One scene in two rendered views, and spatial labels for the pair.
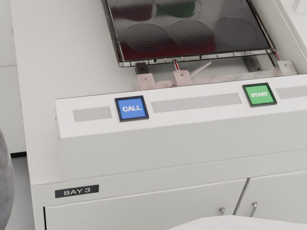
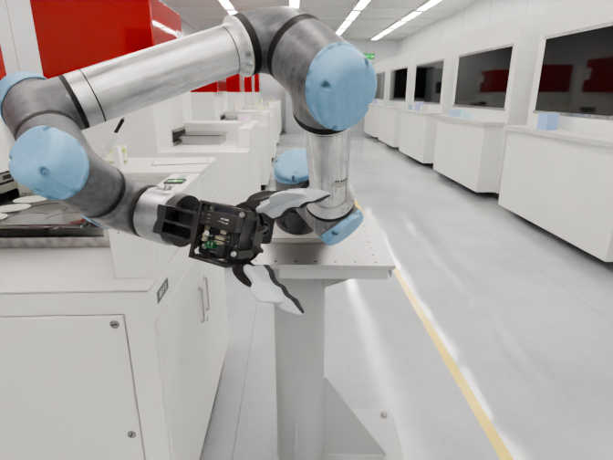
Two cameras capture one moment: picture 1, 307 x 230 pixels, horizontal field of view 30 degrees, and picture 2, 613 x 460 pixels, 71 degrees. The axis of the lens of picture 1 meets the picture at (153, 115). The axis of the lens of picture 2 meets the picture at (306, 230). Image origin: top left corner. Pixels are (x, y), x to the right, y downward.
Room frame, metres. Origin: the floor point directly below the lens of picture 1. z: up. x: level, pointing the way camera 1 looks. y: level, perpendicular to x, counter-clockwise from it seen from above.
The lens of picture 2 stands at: (0.01, 0.90, 1.22)
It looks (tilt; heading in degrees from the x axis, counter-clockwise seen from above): 18 degrees down; 288
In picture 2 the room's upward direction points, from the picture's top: straight up
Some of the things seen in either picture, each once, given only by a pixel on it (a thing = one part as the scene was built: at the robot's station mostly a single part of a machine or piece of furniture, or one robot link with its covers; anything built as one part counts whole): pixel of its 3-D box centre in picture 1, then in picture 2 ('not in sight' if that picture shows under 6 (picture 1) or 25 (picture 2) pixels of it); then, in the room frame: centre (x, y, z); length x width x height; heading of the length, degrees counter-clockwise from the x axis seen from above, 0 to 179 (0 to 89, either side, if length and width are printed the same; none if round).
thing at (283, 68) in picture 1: (288, 77); not in sight; (0.93, -0.28, 0.89); 0.08 x 0.03 x 0.03; 20
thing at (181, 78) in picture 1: (184, 87); not in sight; (0.84, -0.06, 0.89); 0.08 x 0.03 x 0.03; 20
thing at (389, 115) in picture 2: not in sight; (409, 102); (0.95, -9.56, 1.00); 1.80 x 1.08 x 2.00; 110
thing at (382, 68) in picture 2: not in sight; (388, 100); (1.71, -11.63, 1.00); 1.80 x 1.08 x 2.00; 110
